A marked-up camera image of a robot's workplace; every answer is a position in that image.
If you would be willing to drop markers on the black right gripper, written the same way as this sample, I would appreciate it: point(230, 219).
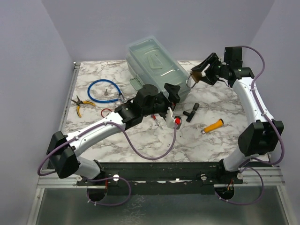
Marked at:
point(209, 78)

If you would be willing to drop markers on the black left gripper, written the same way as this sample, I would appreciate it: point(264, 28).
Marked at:
point(173, 97)

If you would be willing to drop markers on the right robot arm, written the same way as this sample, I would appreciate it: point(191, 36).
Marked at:
point(263, 133)

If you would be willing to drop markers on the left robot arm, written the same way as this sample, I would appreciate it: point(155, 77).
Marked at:
point(64, 151)

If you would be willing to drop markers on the black cylinder lock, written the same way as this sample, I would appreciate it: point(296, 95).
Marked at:
point(191, 114)

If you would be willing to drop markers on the clear plastic storage box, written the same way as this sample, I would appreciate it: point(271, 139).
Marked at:
point(150, 63)

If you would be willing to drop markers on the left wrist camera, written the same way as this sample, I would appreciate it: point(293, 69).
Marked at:
point(171, 120)

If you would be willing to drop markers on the blue handled screwdriver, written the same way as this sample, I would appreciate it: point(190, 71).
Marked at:
point(156, 121)

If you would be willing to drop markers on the orange handled tool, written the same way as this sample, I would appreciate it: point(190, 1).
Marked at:
point(213, 126)

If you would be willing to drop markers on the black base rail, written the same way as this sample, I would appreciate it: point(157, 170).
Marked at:
point(159, 179)

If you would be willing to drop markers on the yellow handled pliers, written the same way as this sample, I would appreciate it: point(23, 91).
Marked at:
point(79, 102)

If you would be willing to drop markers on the aluminium frame rail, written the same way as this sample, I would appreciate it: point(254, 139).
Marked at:
point(273, 208)

